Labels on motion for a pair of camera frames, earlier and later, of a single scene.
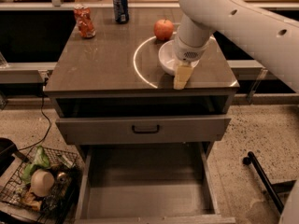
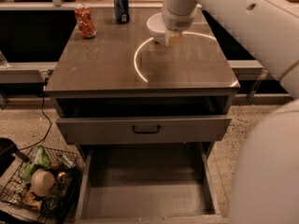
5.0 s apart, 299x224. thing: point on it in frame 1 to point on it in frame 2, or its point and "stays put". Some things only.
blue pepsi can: x=121 y=7 stays put
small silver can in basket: x=62 y=177 stays put
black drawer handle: x=145 y=132 stays put
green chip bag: x=41 y=160 stays put
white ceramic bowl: x=169 y=60 to x=156 y=25
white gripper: x=188 y=51 to x=177 y=22
